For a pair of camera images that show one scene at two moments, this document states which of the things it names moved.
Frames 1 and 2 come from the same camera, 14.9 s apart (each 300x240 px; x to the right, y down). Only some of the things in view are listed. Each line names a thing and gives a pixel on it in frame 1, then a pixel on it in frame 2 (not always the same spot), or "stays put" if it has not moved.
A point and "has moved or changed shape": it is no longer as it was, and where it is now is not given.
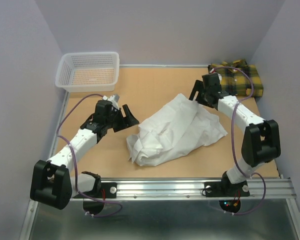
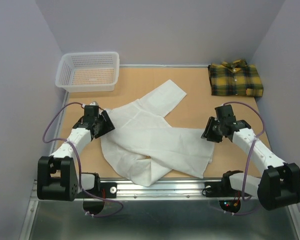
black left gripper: [127, 122] to [108, 125]
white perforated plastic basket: [88, 72] stays put
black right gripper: [198, 86] to [208, 133]
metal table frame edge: [33, 206] stays put
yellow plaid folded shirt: [235, 82] stays put
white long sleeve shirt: [181, 126] has moved or changed shape
